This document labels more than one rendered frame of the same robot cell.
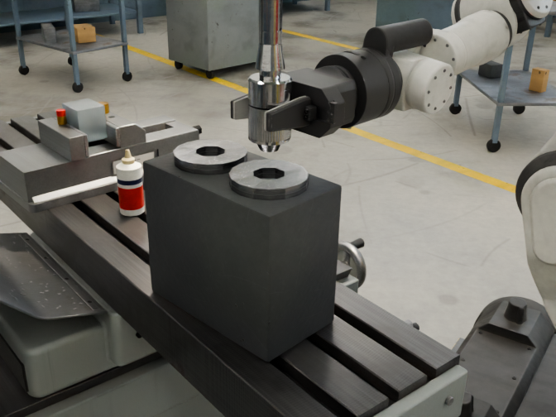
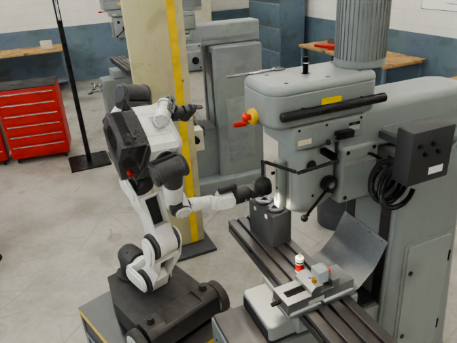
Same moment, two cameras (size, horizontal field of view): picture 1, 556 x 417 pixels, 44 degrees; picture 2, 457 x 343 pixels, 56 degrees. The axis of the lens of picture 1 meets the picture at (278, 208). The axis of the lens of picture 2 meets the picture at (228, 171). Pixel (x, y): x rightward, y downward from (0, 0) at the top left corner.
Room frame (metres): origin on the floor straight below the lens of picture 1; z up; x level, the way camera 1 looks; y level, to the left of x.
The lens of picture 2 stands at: (2.68, 0.43, 2.29)
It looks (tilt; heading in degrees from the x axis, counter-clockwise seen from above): 26 degrees down; 197
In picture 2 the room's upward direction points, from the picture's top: 3 degrees counter-clockwise
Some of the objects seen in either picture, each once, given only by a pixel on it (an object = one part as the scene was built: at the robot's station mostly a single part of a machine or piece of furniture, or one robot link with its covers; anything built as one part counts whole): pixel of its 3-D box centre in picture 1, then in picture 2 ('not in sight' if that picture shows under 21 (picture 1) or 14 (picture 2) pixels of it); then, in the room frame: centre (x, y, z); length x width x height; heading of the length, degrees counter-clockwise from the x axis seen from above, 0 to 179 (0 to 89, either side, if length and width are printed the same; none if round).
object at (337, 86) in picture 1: (327, 97); (249, 192); (0.78, -0.05, 1.20); 0.13 x 0.12 x 0.10; 44
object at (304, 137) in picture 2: not in sight; (313, 123); (1.02, 0.28, 1.68); 0.34 x 0.24 x 0.10; 129
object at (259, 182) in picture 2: not in sight; (262, 184); (1.19, 0.11, 1.48); 0.07 x 0.07 x 0.06
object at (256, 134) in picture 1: (269, 112); not in sight; (0.71, 0.01, 1.20); 0.05 x 0.05 x 0.06
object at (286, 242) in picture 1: (239, 237); (269, 218); (0.75, 0.05, 1.03); 0.22 x 0.12 x 0.20; 47
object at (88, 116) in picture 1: (84, 120); (319, 273); (1.16, 0.35, 1.04); 0.06 x 0.05 x 0.06; 42
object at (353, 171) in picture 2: not in sight; (341, 162); (0.92, 0.40, 1.47); 0.24 x 0.19 x 0.26; 39
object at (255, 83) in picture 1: (270, 81); not in sight; (0.71, 0.01, 1.23); 0.05 x 0.05 x 0.01
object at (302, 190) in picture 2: not in sight; (304, 171); (1.04, 0.25, 1.47); 0.21 x 0.19 x 0.32; 39
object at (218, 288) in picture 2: not in sight; (215, 297); (0.83, -0.27, 0.50); 0.20 x 0.05 x 0.20; 58
